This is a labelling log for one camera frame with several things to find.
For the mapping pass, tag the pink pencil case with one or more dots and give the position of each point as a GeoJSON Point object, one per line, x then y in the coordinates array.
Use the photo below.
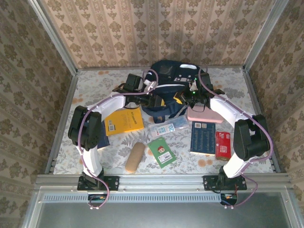
{"type": "Point", "coordinates": [204, 117]}

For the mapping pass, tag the clear plastic pen pack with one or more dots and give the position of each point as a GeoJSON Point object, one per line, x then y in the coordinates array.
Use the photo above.
{"type": "Point", "coordinates": [166, 128]}

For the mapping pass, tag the navy blue backpack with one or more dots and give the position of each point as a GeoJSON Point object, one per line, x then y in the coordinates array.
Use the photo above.
{"type": "Point", "coordinates": [166, 71]}

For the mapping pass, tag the yellow book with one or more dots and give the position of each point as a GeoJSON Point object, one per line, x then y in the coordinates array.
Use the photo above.
{"type": "Point", "coordinates": [126, 122]}

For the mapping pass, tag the blue book with gold pattern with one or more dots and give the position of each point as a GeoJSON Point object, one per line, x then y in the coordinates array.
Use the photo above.
{"type": "Point", "coordinates": [202, 140]}

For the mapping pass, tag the green card pack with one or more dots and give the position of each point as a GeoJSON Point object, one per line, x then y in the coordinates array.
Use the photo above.
{"type": "Point", "coordinates": [161, 152]}

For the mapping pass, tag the red game case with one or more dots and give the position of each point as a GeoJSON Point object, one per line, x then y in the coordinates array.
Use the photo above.
{"type": "Point", "coordinates": [223, 147]}

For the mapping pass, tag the tan oblong case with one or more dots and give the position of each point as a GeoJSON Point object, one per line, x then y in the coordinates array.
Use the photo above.
{"type": "Point", "coordinates": [135, 158]}

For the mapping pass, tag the plain navy book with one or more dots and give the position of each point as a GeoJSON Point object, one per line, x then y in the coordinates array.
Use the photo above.
{"type": "Point", "coordinates": [104, 139]}

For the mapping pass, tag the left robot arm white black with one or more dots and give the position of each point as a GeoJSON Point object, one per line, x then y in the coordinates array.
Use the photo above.
{"type": "Point", "coordinates": [111, 104]}

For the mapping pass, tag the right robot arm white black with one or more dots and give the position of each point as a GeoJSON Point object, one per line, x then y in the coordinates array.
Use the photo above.
{"type": "Point", "coordinates": [225, 109]}

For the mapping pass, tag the floral patterned table cover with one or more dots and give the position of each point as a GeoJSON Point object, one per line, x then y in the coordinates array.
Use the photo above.
{"type": "Point", "coordinates": [237, 78]}

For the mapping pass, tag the grey metal sheet tray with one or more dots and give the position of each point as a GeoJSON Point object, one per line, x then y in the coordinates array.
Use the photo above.
{"type": "Point", "coordinates": [154, 216]}

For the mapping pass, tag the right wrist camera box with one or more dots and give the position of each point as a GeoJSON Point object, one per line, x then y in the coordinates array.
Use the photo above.
{"type": "Point", "coordinates": [193, 85]}

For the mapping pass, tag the aluminium side rail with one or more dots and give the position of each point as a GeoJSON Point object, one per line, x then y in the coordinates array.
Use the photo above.
{"type": "Point", "coordinates": [253, 95]}
{"type": "Point", "coordinates": [69, 95]}

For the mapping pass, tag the aluminium mounting rail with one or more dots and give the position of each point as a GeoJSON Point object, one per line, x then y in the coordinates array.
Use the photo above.
{"type": "Point", "coordinates": [161, 181]}

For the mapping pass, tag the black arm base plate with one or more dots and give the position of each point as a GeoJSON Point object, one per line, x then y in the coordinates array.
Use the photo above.
{"type": "Point", "coordinates": [209, 183]}
{"type": "Point", "coordinates": [114, 183]}

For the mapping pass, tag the aluminium frame post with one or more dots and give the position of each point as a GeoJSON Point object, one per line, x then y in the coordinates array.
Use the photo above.
{"type": "Point", "coordinates": [263, 35]}
{"type": "Point", "coordinates": [55, 35]}

